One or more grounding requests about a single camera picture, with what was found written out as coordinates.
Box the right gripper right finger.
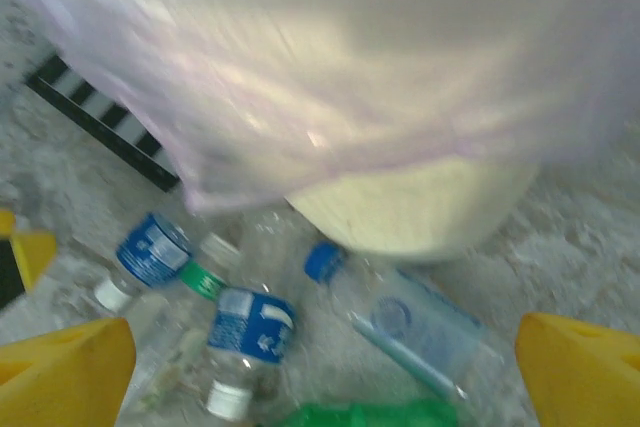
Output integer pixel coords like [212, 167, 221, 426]
[514, 311, 640, 427]

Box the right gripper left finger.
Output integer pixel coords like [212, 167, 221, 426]
[0, 316, 137, 427]

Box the blue label bottle white cap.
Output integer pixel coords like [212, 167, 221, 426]
[93, 210, 197, 312]
[203, 286, 299, 422]

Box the clear bottle green band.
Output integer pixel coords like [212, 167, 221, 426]
[119, 230, 244, 413]

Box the clear bottle pale blue label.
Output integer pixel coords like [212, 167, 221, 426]
[303, 240, 506, 401]

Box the green bottle yellow cap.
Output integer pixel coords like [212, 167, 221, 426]
[277, 398, 464, 427]

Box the cream ribbed waste bin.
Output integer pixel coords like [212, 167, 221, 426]
[283, 151, 546, 267]

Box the pink plastic bin liner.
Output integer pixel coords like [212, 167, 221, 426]
[0, 0, 640, 216]

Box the black white folding chessboard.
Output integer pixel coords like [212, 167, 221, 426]
[23, 53, 181, 194]

